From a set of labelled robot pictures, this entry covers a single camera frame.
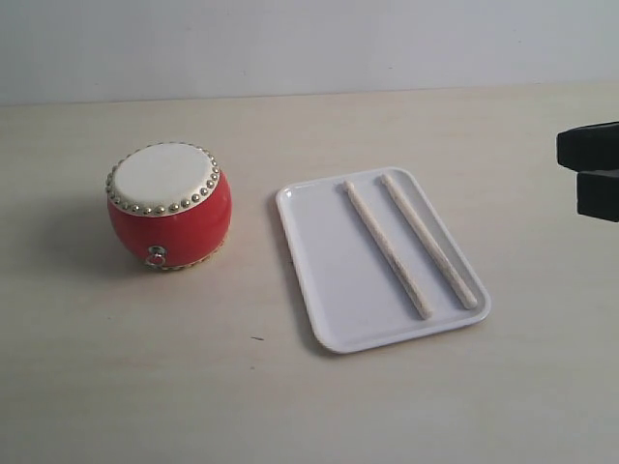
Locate white plastic tray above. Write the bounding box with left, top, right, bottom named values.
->
left=276, top=166, right=491, bottom=354

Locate red small drum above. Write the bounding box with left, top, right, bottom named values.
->
left=105, top=142, right=232, bottom=271

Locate wooden drumstick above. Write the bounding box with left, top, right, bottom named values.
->
left=343, top=180, right=433, bottom=320
left=381, top=174, right=478, bottom=310

